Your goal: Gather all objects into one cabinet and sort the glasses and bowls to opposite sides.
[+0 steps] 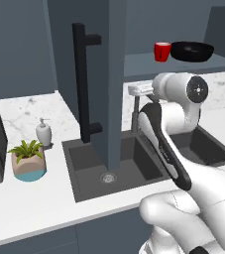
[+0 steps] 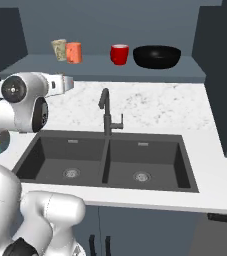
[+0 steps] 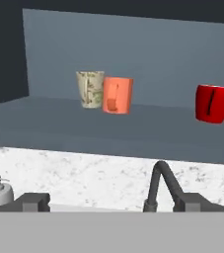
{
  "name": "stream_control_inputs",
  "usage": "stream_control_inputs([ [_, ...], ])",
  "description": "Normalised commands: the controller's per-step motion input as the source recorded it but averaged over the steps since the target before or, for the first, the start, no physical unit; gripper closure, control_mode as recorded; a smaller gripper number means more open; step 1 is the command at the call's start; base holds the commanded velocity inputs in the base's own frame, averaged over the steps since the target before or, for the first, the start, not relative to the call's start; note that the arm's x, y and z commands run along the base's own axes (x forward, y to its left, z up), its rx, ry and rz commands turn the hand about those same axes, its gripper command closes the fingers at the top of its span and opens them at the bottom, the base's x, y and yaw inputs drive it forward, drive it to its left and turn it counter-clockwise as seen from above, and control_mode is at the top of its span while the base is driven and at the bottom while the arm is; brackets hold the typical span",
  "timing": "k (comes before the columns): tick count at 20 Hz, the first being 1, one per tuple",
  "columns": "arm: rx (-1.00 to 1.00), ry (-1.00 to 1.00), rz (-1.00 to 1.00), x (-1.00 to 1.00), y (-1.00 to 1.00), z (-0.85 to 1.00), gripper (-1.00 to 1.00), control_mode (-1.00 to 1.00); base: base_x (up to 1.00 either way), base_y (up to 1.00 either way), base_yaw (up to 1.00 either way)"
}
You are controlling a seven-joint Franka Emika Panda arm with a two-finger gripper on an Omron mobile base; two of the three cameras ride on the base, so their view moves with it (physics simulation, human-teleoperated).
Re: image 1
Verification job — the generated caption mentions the dark grey double sink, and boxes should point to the dark grey double sink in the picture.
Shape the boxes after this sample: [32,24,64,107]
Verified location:
[60,126,225,203]

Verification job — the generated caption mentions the blue-grey closed cabinet door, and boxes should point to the blue-grey closed cabinet door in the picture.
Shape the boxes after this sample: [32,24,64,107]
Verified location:
[0,0,58,102]

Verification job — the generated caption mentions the blue-grey base cabinet door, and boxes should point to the blue-grey base cabinet door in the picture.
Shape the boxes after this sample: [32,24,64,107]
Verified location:
[75,207,155,254]
[0,224,78,254]

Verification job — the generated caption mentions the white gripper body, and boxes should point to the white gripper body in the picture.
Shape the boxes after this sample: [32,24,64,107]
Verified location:
[127,81,156,98]

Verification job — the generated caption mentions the blue-grey wall cabinet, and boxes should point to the blue-grey wall cabinet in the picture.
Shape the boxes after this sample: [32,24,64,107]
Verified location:
[123,0,225,82]

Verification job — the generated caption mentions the black bar door handle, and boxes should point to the black bar door handle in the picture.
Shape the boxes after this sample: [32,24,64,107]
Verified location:
[71,22,103,144]

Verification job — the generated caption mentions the round metal sink drain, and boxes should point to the round metal sink drain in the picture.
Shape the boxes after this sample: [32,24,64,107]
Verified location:
[99,172,118,185]

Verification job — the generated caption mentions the red cup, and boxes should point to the red cup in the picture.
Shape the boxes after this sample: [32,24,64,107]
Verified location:
[154,42,172,63]

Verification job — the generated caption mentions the green plant in beige pot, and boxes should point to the green plant in beige pot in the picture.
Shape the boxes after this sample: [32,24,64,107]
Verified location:
[7,139,48,183]

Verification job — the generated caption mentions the blue-grey open cabinet door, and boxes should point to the blue-grey open cabinet door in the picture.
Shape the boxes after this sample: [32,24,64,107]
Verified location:
[47,0,127,172]

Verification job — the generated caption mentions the grey sink tap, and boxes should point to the grey sink tap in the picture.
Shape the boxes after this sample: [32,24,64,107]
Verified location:
[130,94,143,134]

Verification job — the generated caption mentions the black bowl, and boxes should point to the black bowl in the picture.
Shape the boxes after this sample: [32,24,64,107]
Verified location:
[169,41,215,64]

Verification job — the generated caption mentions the white soap dispenser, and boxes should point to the white soap dispenser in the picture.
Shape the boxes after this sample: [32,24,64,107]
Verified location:
[35,117,54,148]

